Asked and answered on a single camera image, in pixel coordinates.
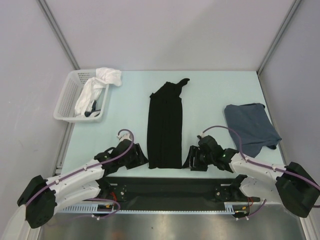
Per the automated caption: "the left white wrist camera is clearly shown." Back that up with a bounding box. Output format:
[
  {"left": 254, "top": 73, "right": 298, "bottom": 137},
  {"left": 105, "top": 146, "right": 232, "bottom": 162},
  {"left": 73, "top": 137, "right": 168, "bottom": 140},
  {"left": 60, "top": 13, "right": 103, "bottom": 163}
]
[{"left": 117, "top": 133, "right": 133, "bottom": 142}]

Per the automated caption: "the black tank top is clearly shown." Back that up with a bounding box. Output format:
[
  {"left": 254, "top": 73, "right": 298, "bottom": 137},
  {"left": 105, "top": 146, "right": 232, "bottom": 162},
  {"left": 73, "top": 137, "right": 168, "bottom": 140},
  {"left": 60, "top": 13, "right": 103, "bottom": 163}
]
[{"left": 147, "top": 78, "right": 189, "bottom": 169}]

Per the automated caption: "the right aluminium frame post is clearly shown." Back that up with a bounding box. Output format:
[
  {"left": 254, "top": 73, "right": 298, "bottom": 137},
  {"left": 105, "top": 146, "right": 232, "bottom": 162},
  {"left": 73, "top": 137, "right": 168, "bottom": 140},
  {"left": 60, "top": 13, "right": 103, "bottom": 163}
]
[{"left": 256, "top": 0, "right": 303, "bottom": 77}]

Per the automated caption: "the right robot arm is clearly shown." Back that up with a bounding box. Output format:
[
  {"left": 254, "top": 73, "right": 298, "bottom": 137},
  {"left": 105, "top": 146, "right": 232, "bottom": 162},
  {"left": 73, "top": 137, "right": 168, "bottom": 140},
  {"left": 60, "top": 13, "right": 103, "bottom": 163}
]
[{"left": 182, "top": 135, "right": 320, "bottom": 218}]

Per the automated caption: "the blue tank top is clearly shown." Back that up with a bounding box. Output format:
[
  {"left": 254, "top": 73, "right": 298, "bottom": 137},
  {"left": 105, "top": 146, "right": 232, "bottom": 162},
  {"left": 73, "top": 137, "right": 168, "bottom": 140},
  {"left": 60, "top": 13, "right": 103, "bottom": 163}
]
[{"left": 224, "top": 103, "right": 282, "bottom": 158}]

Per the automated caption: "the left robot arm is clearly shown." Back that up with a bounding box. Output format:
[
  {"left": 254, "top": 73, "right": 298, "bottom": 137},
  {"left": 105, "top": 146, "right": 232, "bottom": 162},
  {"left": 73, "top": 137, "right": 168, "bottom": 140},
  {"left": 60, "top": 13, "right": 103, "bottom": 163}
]
[{"left": 17, "top": 139, "right": 148, "bottom": 229}]

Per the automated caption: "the left aluminium frame post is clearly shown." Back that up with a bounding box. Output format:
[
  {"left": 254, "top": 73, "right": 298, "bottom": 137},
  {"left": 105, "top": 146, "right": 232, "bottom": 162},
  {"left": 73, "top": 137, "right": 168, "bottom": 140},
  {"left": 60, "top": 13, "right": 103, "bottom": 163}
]
[{"left": 36, "top": 0, "right": 81, "bottom": 70}]

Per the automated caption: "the white tank top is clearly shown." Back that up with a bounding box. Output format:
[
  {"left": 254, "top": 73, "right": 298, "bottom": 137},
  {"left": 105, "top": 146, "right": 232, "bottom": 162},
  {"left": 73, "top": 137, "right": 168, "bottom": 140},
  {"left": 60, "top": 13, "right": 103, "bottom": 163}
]
[{"left": 74, "top": 67, "right": 122, "bottom": 117}]

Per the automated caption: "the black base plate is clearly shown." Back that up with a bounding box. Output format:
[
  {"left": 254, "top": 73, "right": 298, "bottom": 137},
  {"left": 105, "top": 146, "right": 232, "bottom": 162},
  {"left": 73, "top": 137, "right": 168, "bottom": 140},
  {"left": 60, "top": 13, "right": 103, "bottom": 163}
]
[{"left": 97, "top": 177, "right": 260, "bottom": 212}]

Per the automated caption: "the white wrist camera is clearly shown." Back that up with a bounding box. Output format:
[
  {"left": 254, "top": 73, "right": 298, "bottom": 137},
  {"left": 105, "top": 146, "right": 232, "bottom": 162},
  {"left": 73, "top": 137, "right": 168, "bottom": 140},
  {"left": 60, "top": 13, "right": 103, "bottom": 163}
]
[
  {"left": 197, "top": 133, "right": 207, "bottom": 140},
  {"left": 117, "top": 133, "right": 133, "bottom": 142}
]

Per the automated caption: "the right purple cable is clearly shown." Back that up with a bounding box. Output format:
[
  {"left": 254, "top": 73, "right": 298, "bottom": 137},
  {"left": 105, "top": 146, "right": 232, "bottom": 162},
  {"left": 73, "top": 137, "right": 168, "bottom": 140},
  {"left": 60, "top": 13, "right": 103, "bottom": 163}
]
[{"left": 198, "top": 125, "right": 320, "bottom": 221}]

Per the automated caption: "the purple cable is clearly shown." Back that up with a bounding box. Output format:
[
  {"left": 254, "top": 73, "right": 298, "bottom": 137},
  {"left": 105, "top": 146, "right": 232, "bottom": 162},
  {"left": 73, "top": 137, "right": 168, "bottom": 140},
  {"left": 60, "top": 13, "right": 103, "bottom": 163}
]
[
  {"left": 24, "top": 128, "right": 136, "bottom": 221},
  {"left": 198, "top": 125, "right": 320, "bottom": 221}
]

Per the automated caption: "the aluminium frame post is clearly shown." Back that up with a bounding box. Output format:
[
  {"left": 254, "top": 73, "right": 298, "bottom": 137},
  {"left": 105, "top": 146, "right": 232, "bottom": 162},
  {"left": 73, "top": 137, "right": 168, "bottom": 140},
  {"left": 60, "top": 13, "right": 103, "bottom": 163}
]
[
  {"left": 256, "top": 0, "right": 303, "bottom": 77},
  {"left": 36, "top": 0, "right": 81, "bottom": 70}
]

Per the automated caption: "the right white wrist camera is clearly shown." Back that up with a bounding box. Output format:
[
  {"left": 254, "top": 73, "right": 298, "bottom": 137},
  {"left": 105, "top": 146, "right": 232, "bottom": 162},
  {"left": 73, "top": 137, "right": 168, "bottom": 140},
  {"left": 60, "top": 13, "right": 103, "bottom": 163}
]
[{"left": 197, "top": 133, "right": 207, "bottom": 140}]

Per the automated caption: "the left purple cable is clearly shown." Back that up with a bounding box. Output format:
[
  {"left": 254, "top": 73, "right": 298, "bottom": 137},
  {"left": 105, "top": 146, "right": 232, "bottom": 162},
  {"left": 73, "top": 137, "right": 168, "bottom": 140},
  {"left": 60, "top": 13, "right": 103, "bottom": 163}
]
[{"left": 24, "top": 128, "right": 136, "bottom": 221}]

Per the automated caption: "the dark blue garment in basket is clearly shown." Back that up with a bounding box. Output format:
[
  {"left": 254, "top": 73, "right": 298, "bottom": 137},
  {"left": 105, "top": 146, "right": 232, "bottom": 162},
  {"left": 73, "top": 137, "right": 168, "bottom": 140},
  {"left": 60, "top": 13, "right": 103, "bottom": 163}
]
[{"left": 84, "top": 100, "right": 101, "bottom": 118}]

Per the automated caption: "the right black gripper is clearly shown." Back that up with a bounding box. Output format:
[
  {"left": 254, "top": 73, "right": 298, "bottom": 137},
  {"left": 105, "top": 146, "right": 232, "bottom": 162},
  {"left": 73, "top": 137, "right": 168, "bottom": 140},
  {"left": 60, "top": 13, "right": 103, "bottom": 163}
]
[{"left": 181, "top": 145, "right": 215, "bottom": 172}]

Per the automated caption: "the slotted cable duct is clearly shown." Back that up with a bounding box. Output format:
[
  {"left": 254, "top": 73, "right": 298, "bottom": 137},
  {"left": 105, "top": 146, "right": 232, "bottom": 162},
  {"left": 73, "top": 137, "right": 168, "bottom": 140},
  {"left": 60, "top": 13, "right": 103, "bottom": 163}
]
[{"left": 58, "top": 203, "right": 246, "bottom": 215}]

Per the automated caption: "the white plastic basket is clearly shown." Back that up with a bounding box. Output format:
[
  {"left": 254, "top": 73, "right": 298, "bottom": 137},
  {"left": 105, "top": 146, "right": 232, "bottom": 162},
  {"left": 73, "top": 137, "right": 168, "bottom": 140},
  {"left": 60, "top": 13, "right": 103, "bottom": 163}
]
[{"left": 53, "top": 69, "right": 109, "bottom": 123}]

